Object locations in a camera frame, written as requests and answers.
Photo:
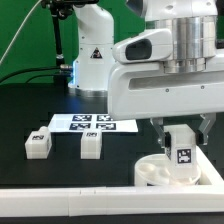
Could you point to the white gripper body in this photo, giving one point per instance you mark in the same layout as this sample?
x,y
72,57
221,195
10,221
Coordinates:
x,y
143,90

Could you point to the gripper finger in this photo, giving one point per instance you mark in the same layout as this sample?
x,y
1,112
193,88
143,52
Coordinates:
x,y
208,121
164,138

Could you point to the white round stool seat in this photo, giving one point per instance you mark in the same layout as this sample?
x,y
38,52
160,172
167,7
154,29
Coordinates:
x,y
151,170

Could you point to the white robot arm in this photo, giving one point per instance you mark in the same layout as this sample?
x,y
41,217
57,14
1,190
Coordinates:
x,y
172,68

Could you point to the white L-shaped fence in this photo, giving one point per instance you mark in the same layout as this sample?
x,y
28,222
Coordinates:
x,y
206,196

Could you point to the white marker sheet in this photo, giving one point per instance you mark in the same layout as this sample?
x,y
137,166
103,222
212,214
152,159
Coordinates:
x,y
79,122

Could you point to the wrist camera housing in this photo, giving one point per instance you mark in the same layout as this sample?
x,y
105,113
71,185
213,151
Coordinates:
x,y
150,45

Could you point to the black camera stand pole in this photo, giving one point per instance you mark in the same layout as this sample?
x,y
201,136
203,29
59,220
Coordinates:
x,y
61,10

